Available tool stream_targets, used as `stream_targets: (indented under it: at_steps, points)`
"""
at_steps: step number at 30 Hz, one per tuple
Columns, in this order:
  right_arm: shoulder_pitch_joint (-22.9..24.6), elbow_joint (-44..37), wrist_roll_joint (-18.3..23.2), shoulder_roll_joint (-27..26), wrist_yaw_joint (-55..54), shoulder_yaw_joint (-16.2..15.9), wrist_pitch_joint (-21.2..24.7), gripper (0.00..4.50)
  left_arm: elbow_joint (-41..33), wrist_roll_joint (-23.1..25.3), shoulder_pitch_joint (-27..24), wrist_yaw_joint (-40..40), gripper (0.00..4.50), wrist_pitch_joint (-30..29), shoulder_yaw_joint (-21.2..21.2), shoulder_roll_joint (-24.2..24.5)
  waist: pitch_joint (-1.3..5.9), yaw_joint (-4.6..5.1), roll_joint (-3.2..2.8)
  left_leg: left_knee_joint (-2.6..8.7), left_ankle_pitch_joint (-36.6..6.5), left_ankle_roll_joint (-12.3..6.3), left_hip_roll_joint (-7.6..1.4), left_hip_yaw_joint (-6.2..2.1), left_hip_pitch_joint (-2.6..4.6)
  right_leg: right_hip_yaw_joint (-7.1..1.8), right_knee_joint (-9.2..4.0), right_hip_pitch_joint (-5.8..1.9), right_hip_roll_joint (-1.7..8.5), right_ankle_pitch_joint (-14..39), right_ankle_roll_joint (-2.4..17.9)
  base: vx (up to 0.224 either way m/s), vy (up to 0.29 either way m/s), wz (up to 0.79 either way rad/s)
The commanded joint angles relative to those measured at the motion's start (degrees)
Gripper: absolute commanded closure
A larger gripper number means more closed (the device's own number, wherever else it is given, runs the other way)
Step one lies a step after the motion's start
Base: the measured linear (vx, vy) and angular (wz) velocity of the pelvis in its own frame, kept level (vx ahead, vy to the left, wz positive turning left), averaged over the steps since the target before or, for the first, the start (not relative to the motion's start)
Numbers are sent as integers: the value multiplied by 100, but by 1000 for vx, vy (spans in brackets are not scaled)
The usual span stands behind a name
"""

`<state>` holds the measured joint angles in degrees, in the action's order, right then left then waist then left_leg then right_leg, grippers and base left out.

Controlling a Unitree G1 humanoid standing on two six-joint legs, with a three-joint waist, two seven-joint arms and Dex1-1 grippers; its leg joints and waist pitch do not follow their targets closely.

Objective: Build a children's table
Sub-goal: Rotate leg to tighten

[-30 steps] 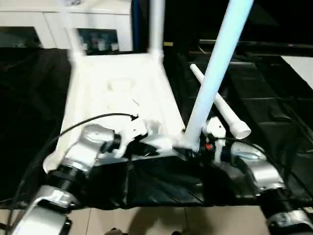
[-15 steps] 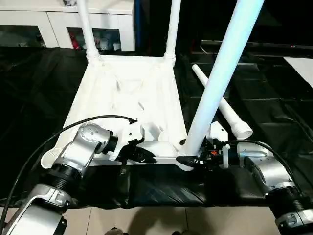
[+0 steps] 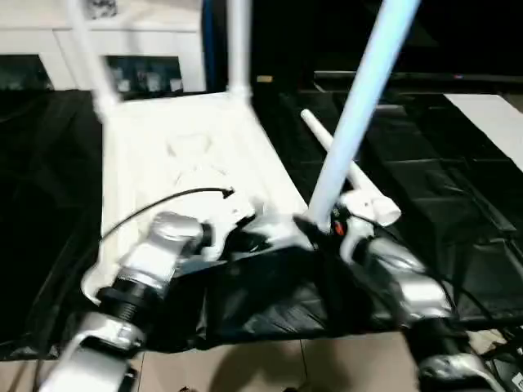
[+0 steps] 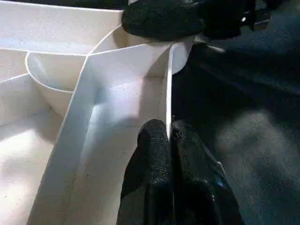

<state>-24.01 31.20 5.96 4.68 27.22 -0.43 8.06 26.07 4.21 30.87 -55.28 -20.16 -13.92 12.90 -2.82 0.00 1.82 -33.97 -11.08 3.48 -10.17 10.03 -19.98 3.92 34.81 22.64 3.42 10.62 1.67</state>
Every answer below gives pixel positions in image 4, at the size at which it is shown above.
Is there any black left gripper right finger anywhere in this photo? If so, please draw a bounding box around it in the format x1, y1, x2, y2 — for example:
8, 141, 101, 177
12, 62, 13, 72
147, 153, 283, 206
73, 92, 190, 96
170, 119, 245, 225

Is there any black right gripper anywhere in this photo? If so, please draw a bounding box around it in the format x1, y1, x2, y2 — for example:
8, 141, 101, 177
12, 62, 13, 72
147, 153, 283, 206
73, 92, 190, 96
121, 0, 273, 43

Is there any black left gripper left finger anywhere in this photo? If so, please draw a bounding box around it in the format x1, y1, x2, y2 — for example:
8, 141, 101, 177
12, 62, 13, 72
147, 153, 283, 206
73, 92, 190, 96
117, 118, 174, 225

